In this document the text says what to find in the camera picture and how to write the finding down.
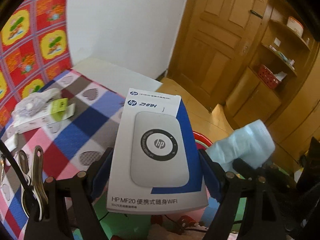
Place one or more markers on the white round container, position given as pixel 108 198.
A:
pixel 295 26

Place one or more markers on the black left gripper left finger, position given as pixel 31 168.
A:
pixel 50 219

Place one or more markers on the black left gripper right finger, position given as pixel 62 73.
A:
pixel 228 189

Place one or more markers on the white speaker product box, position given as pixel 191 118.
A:
pixel 155 167

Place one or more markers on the wooden cabinet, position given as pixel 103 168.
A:
pixel 291 111

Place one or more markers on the white bedside table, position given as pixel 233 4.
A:
pixel 114 77

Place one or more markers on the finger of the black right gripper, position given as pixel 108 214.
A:
pixel 244 169

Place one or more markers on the white printed plastic bag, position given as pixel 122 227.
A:
pixel 34 103

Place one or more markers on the light blue cloth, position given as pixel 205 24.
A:
pixel 251 143

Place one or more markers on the checkered heart bed sheet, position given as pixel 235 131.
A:
pixel 70 146

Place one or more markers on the white tissue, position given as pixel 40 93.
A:
pixel 12 142

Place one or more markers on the white green cardboard box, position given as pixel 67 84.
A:
pixel 52 112

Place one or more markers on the metal spring clamp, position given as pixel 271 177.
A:
pixel 33 177

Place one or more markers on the red perforated basket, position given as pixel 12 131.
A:
pixel 268 77

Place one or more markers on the red floral patterned headboard cloth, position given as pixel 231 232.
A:
pixel 34 50

